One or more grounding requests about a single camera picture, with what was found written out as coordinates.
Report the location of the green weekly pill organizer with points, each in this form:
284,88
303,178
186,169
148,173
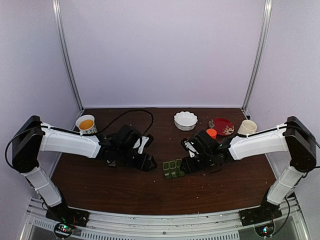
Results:
171,169

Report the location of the red floral plate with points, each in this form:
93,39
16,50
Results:
222,126

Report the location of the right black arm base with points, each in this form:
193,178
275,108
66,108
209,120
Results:
261,218

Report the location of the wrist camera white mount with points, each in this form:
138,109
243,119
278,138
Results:
143,142
187,145

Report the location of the white fluted ceramic bowl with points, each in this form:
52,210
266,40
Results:
185,120

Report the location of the cream ceramic mug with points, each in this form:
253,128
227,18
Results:
247,127

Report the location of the aluminium frame post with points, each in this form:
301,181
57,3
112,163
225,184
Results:
264,30
65,53

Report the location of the small white pill bottle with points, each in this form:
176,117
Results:
111,164

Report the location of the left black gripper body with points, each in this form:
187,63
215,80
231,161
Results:
137,163

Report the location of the front aluminium rail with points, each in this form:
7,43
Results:
224,225

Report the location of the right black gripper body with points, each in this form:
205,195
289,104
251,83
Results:
205,162

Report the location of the paper cup with orange contents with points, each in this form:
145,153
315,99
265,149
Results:
86,124

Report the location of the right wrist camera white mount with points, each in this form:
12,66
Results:
187,145

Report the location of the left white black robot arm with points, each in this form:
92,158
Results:
126,146

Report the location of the left aluminium frame post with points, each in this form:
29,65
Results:
65,53

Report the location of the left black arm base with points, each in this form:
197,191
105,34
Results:
68,219

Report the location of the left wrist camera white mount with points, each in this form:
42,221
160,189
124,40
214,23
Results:
143,142

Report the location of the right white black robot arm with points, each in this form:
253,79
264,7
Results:
292,136

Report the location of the right aluminium frame post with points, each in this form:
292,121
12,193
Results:
264,30

